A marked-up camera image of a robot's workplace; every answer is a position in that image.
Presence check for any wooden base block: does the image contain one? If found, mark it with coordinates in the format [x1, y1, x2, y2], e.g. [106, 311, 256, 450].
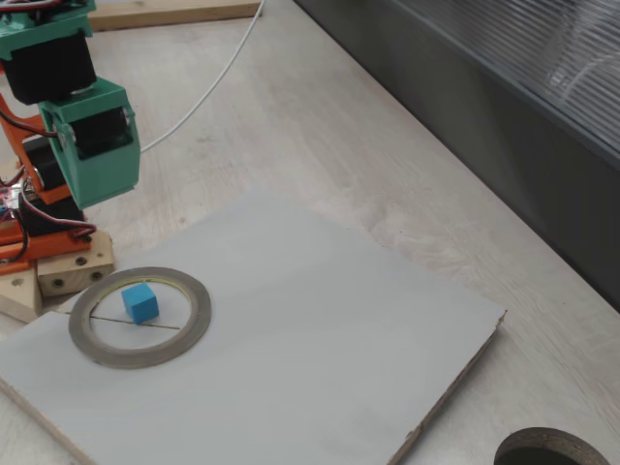
[36, 230, 116, 297]

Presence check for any red circuit board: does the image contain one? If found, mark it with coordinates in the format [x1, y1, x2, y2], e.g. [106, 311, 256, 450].
[0, 183, 25, 219]

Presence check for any grey chipboard panel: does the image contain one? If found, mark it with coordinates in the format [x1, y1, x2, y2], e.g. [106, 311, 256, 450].
[0, 188, 508, 465]

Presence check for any white USB cable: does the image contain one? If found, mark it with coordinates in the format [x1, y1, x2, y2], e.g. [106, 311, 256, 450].
[139, 0, 266, 154]

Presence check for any light wooden wedge block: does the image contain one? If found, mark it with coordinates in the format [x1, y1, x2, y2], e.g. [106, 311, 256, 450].
[0, 267, 44, 325]

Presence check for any translucent ribbed desk partition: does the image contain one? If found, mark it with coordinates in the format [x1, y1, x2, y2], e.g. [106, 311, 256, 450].
[293, 0, 620, 314]

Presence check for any long wooden plank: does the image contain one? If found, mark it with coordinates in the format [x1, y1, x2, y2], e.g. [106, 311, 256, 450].
[86, 0, 263, 33]

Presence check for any blue cube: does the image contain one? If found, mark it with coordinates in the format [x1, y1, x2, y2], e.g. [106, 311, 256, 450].
[120, 283, 160, 325]

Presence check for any servo wire bundle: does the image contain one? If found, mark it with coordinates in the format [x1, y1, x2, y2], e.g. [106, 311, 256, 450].
[16, 181, 96, 241]

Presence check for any grey ring of tape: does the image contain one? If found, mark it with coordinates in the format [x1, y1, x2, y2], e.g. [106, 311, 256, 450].
[67, 265, 213, 370]

